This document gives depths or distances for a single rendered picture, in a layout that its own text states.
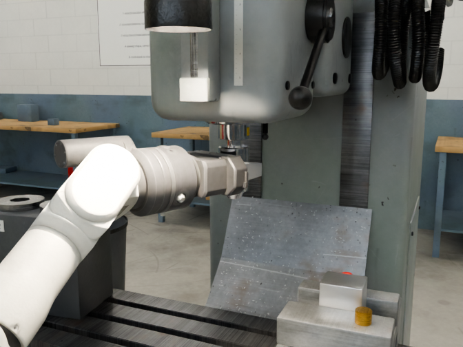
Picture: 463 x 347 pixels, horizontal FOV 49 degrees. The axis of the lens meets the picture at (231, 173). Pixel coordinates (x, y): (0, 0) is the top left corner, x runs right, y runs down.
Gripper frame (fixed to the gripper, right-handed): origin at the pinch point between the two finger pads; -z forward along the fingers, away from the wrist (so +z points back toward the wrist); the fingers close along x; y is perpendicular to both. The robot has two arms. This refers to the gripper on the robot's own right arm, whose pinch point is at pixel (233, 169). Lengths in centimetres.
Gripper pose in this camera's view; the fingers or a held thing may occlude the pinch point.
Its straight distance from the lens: 77.3
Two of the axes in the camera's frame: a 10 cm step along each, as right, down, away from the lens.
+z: -7.2, 1.1, -6.8
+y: -0.1, 9.9, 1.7
